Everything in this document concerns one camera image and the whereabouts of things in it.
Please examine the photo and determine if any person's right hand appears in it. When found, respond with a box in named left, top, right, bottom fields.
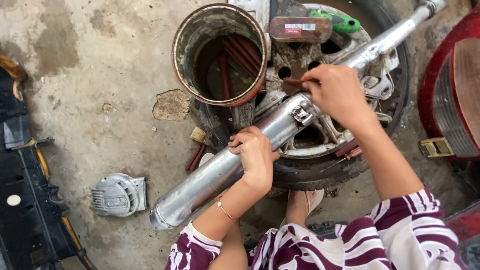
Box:
left=301, top=64, right=376, bottom=130

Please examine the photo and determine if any person's left hand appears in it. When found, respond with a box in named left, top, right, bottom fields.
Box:
left=228, top=126, right=281, bottom=195

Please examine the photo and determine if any small brown handled brush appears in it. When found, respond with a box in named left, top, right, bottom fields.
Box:
left=282, top=77, right=320, bottom=91

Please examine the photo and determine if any chrome motorcycle exhaust pipe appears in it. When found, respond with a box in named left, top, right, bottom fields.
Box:
left=149, top=0, right=448, bottom=231

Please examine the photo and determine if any brown wooden block brush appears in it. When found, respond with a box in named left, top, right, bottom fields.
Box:
left=269, top=16, right=334, bottom=44

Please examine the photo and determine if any dark red flat piece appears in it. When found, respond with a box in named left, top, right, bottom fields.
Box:
left=334, top=139, right=359, bottom=158

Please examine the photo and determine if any dirty wheel with black tire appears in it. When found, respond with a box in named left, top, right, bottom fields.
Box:
left=194, top=0, right=412, bottom=192

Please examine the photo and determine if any rusty metal bucket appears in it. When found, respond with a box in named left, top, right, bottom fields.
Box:
left=172, top=3, right=269, bottom=108

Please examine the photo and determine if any person's foot in white sandal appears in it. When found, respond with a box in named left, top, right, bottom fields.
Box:
left=279, top=188, right=325, bottom=229

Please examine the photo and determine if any pale bristle paint brush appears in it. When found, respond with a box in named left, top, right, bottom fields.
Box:
left=189, top=126, right=211, bottom=147

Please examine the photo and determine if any red motorcycle body part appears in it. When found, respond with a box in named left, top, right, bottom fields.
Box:
left=417, top=5, right=480, bottom=163

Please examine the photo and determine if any white plastic piece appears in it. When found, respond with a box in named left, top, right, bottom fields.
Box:
left=198, top=152, right=215, bottom=168

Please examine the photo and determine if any yellow metal buckle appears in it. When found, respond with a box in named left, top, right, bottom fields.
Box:
left=418, top=137, right=455, bottom=158

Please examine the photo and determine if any red stick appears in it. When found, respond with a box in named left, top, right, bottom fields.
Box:
left=189, top=145, right=207, bottom=173
left=185, top=145, right=202, bottom=172

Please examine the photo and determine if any maroon white striped garment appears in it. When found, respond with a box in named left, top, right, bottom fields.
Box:
left=165, top=185, right=468, bottom=270

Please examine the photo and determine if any red and black vehicle part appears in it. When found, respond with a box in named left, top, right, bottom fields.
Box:
left=445, top=202, right=480, bottom=270

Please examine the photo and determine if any grey metal engine cover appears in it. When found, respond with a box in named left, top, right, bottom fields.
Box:
left=91, top=172, right=148, bottom=218

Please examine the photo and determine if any black motorcycle body panel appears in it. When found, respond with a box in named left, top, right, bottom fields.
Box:
left=0, top=54, right=99, bottom=270

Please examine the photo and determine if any green handled tool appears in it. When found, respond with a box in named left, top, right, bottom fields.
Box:
left=309, top=9, right=362, bottom=35

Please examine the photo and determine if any red handled brush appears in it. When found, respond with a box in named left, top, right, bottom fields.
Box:
left=223, top=39, right=259, bottom=77
left=219, top=54, right=230, bottom=101
left=229, top=35, right=263, bottom=69

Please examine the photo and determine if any red handled screwdriver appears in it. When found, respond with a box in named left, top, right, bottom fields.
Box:
left=319, top=146, right=364, bottom=174

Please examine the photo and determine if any thin gold bracelet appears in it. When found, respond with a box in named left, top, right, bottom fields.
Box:
left=213, top=197, right=239, bottom=221

